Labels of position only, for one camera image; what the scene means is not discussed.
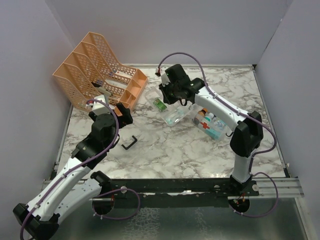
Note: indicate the brown medicine bottle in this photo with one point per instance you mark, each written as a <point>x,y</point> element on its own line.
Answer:
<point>199,116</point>

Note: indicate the peach plastic file organizer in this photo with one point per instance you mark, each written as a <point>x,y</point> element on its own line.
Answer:
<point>93,60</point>

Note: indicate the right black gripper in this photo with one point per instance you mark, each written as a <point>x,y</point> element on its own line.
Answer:
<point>167,98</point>

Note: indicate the clear plastic tray insert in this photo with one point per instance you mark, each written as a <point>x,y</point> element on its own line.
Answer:
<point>154,93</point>

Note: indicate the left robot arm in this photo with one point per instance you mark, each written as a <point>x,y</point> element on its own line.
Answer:
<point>42,216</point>

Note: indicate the white green-label bottle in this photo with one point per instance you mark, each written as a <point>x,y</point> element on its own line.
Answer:
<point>210,117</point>

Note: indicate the teal white swab packet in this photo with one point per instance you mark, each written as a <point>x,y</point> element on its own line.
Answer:
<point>174,117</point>

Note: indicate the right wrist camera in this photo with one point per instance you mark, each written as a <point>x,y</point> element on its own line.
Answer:
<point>161,72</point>

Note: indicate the dark item in organizer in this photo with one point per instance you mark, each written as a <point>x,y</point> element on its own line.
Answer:
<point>103,89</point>

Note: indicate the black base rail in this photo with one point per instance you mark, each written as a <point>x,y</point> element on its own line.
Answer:
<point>174,192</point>

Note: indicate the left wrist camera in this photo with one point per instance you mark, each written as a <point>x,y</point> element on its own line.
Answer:
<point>98,108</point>

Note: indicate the clear first aid box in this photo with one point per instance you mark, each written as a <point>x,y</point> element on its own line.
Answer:
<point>204,125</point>

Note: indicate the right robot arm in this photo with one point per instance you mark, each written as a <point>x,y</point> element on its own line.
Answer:
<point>246,128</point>

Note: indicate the green small medicine box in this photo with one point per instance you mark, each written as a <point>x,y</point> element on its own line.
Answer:
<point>159,105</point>

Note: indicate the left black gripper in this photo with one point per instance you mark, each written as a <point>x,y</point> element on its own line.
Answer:
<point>126,118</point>

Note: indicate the teal bandage packet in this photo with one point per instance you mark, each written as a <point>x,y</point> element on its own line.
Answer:
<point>216,132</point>

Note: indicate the red white box in organizer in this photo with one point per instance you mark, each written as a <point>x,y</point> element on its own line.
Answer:
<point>120,73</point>

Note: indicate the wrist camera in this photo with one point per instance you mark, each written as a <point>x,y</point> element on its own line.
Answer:
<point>98,108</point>
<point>161,72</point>

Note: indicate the clear box lid black handle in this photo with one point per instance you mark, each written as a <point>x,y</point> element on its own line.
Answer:
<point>123,150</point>

